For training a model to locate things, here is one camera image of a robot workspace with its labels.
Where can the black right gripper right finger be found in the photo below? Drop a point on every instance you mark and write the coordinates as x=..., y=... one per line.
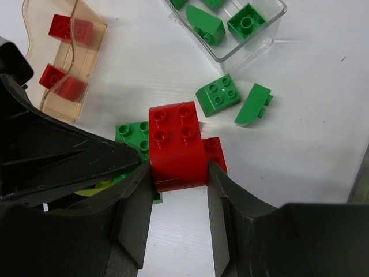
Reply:
x=253, y=238

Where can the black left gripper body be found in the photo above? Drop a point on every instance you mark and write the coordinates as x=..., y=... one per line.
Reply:
x=14, y=63

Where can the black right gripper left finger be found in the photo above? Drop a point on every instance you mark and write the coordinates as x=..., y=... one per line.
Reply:
x=103, y=235

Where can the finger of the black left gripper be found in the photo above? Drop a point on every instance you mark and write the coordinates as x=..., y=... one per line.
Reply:
x=40, y=153

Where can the red half-round lego brick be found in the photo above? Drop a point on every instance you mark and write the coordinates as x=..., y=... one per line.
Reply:
x=70, y=89

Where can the red curved lego brick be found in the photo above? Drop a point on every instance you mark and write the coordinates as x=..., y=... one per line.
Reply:
x=62, y=28

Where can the red small square lego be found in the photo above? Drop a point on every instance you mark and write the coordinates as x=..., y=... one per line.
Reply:
x=214, y=152

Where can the red arch lego brick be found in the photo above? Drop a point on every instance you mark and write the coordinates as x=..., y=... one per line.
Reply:
x=176, y=151

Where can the green curved slope lego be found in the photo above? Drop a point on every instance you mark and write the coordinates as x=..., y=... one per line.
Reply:
x=254, y=107

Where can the green sloped square lego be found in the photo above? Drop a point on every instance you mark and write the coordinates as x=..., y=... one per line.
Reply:
x=218, y=95

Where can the green long lego brick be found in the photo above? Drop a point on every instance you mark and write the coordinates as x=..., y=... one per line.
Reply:
x=209, y=27

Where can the green square lego brick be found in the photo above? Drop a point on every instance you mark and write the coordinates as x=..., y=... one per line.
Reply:
x=245, y=22

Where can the green curved lego brick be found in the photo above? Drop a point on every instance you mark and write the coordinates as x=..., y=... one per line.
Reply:
x=120, y=177

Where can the green upturned square lego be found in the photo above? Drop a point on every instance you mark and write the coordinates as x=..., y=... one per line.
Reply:
x=210, y=4

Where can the lime small lego brick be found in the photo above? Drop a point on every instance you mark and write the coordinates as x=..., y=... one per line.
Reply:
x=88, y=192

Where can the amber transparent plastic container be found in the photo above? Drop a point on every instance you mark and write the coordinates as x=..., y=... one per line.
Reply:
x=75, y=60

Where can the green flat lego brick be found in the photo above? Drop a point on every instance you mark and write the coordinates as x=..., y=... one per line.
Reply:
x=135, y=135

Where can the smoky grey plastic container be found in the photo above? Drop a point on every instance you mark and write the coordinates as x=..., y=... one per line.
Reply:
x=359, y=191

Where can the clear transparent plastic container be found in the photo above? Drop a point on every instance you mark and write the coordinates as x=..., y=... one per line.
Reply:
x=230, y=53

